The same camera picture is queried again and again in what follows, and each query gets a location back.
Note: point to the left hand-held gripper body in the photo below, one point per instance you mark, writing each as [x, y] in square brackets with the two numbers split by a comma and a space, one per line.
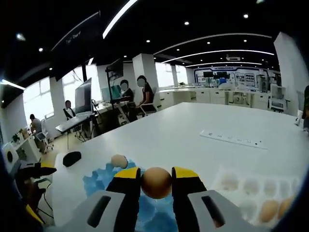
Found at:
[9, 154]

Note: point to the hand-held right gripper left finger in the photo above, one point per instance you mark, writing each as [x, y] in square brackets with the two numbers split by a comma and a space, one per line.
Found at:
[120, 200]

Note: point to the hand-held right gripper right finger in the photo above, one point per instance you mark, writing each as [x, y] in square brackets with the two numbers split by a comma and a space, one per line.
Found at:
[188, 193]

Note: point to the blue egg tray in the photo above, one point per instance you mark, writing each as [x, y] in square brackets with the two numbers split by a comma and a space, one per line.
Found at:
[96, 181]

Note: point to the single brown egg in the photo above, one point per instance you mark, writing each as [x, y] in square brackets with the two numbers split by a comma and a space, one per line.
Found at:
[156, 182]
[118, 160]

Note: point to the white foam egg tray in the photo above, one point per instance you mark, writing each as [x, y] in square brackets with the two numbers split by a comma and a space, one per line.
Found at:
[237, 196]

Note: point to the cluster of brown eggs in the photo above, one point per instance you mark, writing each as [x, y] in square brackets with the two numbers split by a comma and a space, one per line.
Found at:
[269, 211]

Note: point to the black computer mouse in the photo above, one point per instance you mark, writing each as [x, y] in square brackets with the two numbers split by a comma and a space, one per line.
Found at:
[72, 158]

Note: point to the grey desk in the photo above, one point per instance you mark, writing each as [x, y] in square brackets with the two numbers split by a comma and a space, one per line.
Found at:
[70, 124]

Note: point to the white power strip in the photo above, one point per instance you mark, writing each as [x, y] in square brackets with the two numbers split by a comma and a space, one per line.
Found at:
[231, 139]

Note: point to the large dark monitor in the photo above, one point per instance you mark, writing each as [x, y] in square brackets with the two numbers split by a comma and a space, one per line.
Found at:
[83, 97]

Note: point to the row of white cabinets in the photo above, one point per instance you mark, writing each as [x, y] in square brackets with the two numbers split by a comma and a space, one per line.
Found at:
[183, 95]

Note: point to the hanging black display panel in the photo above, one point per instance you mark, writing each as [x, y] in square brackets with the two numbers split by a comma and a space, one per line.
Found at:
[72, 43]

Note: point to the black monitor on pole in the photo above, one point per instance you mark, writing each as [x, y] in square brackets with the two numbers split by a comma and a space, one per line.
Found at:
[116, 67]

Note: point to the small white object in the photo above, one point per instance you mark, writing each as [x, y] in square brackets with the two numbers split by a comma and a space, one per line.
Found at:
[298, 120]

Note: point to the ceiling air conditioner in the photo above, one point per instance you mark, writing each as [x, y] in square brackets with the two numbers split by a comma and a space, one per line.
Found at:
[233, 58]

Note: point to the blue framed display wall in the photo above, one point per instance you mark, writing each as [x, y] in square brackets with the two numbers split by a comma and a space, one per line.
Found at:
[241, 77]

